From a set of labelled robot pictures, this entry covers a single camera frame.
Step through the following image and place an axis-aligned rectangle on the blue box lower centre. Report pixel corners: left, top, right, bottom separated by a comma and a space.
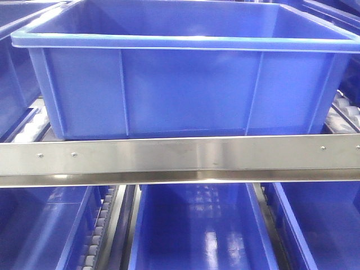
129, 183, 278, 269

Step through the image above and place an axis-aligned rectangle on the blue plastic box centre top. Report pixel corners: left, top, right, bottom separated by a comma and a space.
11, 1, 359, 140

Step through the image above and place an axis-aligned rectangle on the blue box upper right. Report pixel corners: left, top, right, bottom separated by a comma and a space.
278, 0, 360, 99

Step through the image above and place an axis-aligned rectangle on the blue box upper left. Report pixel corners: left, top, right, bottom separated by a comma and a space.
1, 1, 66, 142

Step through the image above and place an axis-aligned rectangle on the blue box lower right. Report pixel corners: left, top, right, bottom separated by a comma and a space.
262, 181, 359, 269

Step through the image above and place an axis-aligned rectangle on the blue box lower left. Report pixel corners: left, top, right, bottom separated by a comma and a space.
1, 186, 101, 269

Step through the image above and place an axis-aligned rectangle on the stainless steel shelf beam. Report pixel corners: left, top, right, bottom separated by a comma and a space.
1, 134, 359, 187

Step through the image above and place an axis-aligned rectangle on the upper left roller rail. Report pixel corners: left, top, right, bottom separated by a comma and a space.
11, 106, 50, 143

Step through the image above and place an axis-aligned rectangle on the lower shelf roller rail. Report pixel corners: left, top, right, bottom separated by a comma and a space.
76, 186, 118, 269

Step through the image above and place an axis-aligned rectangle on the upper right roller rail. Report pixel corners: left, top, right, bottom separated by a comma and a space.
322, 90, 359, 134

